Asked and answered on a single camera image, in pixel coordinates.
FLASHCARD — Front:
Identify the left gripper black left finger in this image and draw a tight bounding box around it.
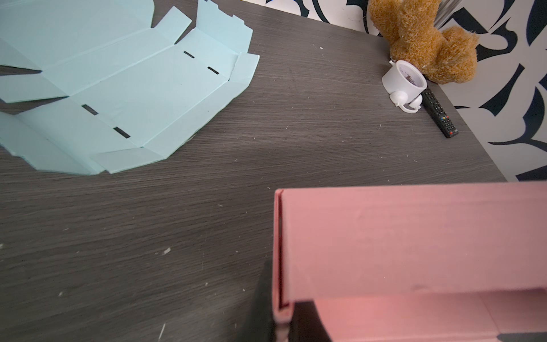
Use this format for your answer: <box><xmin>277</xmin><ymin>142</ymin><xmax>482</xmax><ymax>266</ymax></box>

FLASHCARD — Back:
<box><xmin>239</xmin><ymin>260</ymin><xmax>274</xmax><ymax>342</ymax></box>

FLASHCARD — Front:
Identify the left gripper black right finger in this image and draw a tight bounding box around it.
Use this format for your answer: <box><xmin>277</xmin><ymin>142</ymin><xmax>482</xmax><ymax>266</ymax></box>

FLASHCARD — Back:
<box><xmin>289</xmin><ymin>302</ymin><xmax>331</xmax><ymax>342</ymax></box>

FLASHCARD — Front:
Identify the pink paper box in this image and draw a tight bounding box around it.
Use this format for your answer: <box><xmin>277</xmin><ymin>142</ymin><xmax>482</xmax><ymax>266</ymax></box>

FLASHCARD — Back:
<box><xmin>272</xmin><ymin>182</ymin><xmax>546</xmax><ymax>341</ymax></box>

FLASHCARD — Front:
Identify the light blue flat paper box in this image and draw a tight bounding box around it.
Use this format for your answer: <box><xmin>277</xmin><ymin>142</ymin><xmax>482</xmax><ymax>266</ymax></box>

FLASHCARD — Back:
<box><xmin>1</xmin><ymin>1</ymin><xmax>259</xmax><ymax>175</ymax></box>

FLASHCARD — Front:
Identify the black remote control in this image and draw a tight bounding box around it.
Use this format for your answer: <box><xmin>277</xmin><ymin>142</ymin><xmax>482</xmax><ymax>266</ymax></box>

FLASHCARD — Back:
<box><xmin>422</xmin><ymin>87</ymin><xmax>459</xmax><ymax>138</ymax></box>

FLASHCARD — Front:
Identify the white alarm clock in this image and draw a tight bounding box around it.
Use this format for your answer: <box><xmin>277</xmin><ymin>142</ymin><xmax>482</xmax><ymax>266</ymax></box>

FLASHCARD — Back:
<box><xmin>382</xmin><ymin>60</ymin><xmax>427</xmax><ymax>114</ymax></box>

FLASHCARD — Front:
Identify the brown teddy bear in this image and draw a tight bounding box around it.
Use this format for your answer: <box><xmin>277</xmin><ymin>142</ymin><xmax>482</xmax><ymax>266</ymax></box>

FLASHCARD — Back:
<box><xmin>368</xmin><ymin>0</ymin><xmax>479</xmax><ymax>84</ymax></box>

